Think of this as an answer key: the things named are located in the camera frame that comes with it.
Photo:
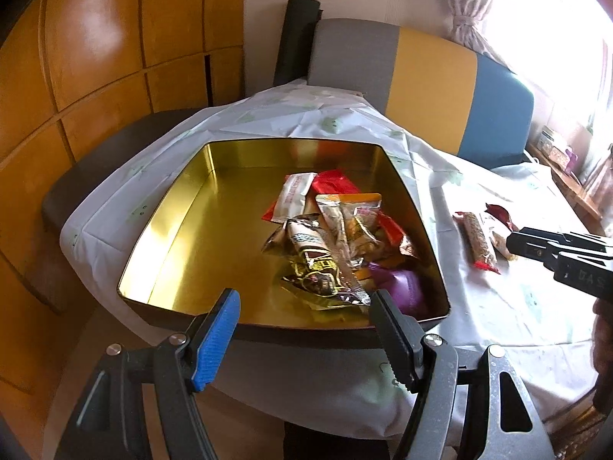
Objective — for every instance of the dark grey seat cushion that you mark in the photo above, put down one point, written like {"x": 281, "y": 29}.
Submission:
{"x": 96, "y": 163}

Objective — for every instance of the black rolled mat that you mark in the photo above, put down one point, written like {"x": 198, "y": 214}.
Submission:
{"x": 297, "y": 43}

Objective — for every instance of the clear cereal bar packet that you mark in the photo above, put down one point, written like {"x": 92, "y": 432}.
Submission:
{"x": 500, "y": 239}
{"x": 479, "y": 242}

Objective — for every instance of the gold metal tin box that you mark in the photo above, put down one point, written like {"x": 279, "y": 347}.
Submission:
{"x": 215, "y": 230}

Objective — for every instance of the white and red snack packet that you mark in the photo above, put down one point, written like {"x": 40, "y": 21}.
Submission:
{"x": 292, "y": 191}

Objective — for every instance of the pale floral curtain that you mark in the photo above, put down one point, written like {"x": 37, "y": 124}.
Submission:
{"x": 469, "y": 5}

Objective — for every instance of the tissue box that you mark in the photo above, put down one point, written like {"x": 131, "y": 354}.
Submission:
{"x": 553, "y": 146}

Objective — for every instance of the red patterned snack packet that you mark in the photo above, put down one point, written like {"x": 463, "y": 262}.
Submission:
{"x": 395, "y": 235}

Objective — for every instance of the orange nut snack packet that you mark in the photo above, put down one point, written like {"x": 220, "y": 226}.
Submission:
{"x": 349, "y": 223}

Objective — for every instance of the purple snack packet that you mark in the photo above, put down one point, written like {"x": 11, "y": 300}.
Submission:
{"x": 397, "y": 290}

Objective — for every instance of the white green-printed tablecloth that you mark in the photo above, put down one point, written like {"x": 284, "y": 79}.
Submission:
{"x": 517, "y": 306}

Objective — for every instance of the dark red foil snack packet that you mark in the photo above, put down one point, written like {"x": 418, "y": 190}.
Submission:
{"x": 500, "y": 214}

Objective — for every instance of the grey yellow blue sofa backrest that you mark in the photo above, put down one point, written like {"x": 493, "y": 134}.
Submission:
{"x": 431, "y": 86}

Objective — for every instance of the wooden wardrobe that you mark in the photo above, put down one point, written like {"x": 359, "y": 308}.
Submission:
{"x": 96, "y": 57}

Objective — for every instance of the window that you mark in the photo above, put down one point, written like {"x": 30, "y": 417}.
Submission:
{"x": 550, "y": 33}

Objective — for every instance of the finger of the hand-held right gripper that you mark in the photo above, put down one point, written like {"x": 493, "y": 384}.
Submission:
{"x": 529, "y": 249}
{"x": 579, "y": 238}

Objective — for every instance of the gold brown snack packet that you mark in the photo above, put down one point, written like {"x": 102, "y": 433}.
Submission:
{"x": 321, "y": 278}
{"x": 306, "y": 239}

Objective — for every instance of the long red snack packet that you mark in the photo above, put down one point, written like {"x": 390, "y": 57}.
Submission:
{"x": 335, "y": 184}

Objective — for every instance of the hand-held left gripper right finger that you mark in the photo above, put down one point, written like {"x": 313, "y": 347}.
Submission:
{"x": 397, "y": 345}

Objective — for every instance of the person's right hand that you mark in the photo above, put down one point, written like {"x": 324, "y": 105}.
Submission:
{"x": 604, "y": 335}

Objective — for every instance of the rattan chair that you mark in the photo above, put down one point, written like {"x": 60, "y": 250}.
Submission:
{"x": 574, "y": 421}

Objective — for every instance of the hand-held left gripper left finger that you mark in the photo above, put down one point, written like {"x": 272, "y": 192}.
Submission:
{"x": 215, "y": 340}

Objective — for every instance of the wooden side shelf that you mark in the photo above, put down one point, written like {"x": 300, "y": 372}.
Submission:
{"x": 574, "y": 191}

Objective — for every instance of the small purple item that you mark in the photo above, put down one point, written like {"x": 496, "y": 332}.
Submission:
{"x": 572, "y": 160}

